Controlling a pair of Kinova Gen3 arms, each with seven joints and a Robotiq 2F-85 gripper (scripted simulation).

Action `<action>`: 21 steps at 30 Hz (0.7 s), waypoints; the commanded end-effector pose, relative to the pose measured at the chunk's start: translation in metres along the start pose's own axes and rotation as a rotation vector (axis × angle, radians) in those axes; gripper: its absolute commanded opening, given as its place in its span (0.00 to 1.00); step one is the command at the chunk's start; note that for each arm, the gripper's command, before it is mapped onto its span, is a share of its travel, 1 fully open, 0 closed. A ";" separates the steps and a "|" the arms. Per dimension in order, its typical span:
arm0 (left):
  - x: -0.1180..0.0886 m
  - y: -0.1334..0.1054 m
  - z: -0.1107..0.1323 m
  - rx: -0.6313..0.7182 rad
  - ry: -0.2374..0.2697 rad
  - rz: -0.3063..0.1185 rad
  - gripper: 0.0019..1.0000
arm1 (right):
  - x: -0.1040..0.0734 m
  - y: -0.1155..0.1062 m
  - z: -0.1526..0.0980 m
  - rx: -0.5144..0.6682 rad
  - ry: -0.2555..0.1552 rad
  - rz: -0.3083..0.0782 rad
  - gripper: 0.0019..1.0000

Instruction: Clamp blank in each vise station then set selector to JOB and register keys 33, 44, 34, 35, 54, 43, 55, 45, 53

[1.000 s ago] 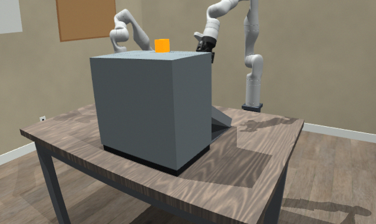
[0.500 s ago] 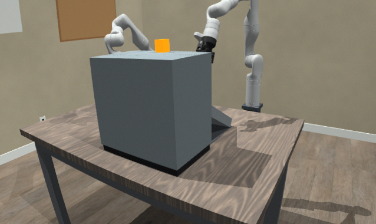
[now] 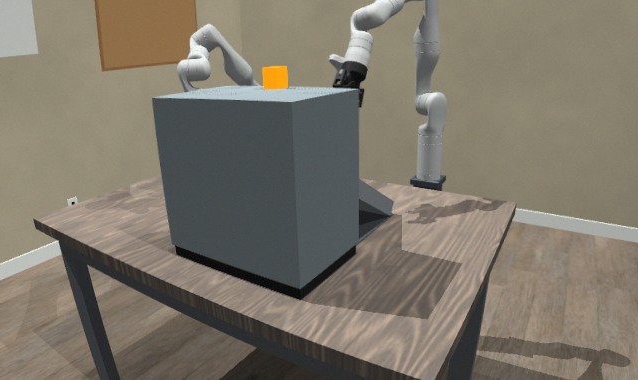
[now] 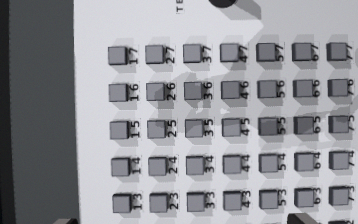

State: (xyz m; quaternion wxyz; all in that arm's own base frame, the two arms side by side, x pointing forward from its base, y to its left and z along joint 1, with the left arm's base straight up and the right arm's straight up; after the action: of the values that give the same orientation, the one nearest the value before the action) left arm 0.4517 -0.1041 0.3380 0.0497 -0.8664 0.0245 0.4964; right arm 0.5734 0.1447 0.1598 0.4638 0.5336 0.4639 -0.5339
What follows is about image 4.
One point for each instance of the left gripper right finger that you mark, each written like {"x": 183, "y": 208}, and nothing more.
{"x": 300, "y": 218}

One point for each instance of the grey metal cabinet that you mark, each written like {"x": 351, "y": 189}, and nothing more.
{"x": 178, "y": 70}

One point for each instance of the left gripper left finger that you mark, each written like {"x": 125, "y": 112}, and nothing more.
{"x": 66, "y": 221}

